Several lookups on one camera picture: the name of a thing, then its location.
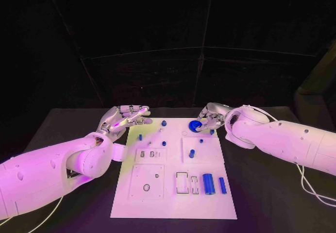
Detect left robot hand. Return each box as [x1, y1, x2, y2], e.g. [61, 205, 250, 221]
[97, 105, 153, 142]

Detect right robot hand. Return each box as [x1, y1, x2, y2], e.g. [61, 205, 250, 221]
[195, 102, 235, 133]

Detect blue gear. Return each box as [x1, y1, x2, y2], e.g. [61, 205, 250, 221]
[188, 120, 204, 133]

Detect large blue cylinder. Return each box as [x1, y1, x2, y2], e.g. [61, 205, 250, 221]
[202, 173, 217, 195]

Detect thin blue cylinder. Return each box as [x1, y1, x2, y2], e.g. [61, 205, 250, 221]
[218, 177, 228, 195]

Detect white task board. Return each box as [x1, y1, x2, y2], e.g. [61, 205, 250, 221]
[110, 117, 238, 220]

